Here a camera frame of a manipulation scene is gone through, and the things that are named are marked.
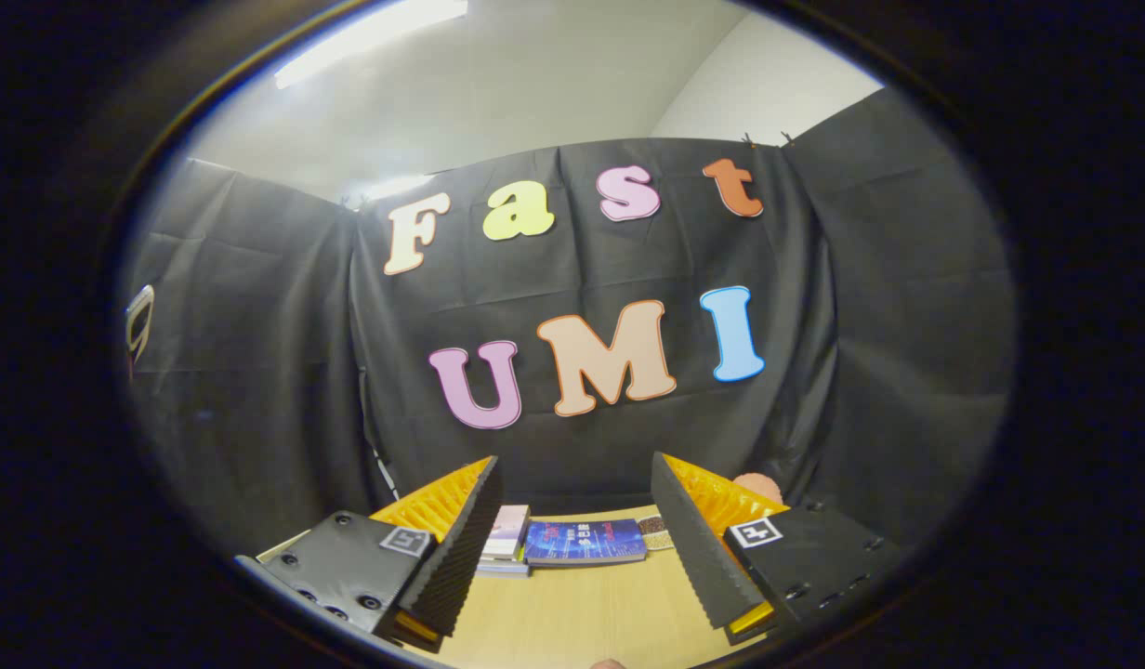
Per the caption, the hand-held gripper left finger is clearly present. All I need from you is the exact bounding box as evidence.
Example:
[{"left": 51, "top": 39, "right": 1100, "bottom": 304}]
[{"left": 235, "top": 454, "right": 506, "bottom": 654}]

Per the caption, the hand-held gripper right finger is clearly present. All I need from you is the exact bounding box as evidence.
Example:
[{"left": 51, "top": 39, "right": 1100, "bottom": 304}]
[{"left": 650, "top": 452, "right": 911, "bottom": 648}]

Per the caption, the peach fuzzy object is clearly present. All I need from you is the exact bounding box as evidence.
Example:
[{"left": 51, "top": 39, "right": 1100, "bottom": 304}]
[{"left": 732, "top": 471, "right": 784, "bottom": 508}]

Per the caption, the blue cover book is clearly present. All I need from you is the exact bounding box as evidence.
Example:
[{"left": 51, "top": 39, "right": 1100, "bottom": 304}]
[{"left": 523, "top": 518, "right": 650, "bottom": 569}]

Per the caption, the black backdrop cloth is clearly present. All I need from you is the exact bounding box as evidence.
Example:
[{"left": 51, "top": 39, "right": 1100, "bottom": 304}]
[{"left": 117, "top": 85, "right": 1018, "bottom": 558}]

